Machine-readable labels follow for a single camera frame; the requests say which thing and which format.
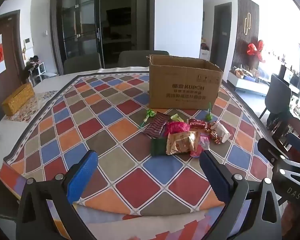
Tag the small pink snack packet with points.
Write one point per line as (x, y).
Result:
(201, 145)

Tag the dark interior door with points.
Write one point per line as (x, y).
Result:
(221, 35)

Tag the white stool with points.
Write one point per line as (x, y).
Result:
(41, 73)

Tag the small green candy packet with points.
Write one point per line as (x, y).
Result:
(175, 117)

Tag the gold foil snack packet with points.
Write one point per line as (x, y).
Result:
(181, 142)

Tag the floral patterned table mat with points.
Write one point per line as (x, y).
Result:
(41, 102)

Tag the brown wooden door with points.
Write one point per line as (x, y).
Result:
(11, 55)

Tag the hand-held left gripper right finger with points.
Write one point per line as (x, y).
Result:
(215, 177)

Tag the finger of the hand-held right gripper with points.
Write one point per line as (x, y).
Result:
(298, 145)
(270, 150)

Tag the yellow woven tissue box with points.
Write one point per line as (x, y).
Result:
(17, 98)

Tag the gold wall ornament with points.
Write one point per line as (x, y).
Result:
(247, 25)

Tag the person's right forearm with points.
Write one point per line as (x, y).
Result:
(296, 220)

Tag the white snack packet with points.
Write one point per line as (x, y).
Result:
(222, 131)

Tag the brown cardboard box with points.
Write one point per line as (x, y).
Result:
(182, 87)

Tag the colourful checkered tablecloth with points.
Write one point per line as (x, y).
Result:
(107, 135)

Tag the pink crinkled snack packet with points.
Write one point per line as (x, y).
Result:
(176, 127)

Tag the grey dining chair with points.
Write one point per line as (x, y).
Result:
(82, 63)
(137, 58)

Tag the black television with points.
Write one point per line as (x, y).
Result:
(122, 17)

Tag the red bow decoration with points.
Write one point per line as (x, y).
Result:
(255, 49)

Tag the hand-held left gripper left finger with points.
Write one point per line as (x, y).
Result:
(82, 175)

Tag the white low cabinet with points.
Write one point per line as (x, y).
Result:
(247, 83)

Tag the green lollipop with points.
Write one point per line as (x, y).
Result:
(150, 113)
(209, 117)

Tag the red speckled candy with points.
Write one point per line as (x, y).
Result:
(213, 133)

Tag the maroon striped snack packet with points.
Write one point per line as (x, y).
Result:
(155, 125)

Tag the dark green snack packet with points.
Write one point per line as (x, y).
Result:
(158, 147)

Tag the red candy packet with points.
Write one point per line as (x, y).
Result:
(197, 124)

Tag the black framed glass door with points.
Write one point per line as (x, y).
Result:
(76, 25)

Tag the wall intercom panel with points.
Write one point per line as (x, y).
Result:
(28, 45)

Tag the dark upholstered chair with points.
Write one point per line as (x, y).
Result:
(278, 92)

